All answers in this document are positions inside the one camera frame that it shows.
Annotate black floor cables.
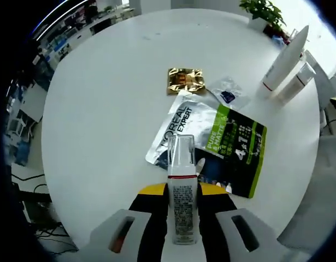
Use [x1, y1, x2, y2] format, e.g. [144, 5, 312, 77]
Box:
[33, 222, 80, 256]

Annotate gold foil sachet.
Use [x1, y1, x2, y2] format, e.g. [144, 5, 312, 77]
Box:
[166, 67, 207, 96]

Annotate grey chair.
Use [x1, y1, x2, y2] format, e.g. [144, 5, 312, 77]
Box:
[304, 49, 336, 136]

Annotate potted green plant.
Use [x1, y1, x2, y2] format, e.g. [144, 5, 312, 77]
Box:
[238, 0, 287, 32]

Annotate small clear sachet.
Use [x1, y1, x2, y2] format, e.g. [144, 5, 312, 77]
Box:
[207, 76, 252, 110]

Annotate small white skincare bottle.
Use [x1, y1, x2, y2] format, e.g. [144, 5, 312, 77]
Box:
[166, 134, 199, 246]
[274, 62, 317, 106]

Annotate white skincare tube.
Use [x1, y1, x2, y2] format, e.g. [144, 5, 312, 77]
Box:
[256, 25, 310, 98]

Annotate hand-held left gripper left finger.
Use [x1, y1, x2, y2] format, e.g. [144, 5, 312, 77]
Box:
[85, 183, 169, 262]

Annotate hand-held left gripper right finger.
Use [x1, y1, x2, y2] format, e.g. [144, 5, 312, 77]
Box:
[197, 182, 304, 262]

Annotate silver and green sachet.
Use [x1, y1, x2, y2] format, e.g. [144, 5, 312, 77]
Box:
[145, 90, 268, 199]

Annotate dark red object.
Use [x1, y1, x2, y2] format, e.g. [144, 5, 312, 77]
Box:
[263, 24, 291, 44]

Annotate blue crumpled bag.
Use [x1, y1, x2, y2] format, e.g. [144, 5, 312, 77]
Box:
[271, 37, 287, 49]

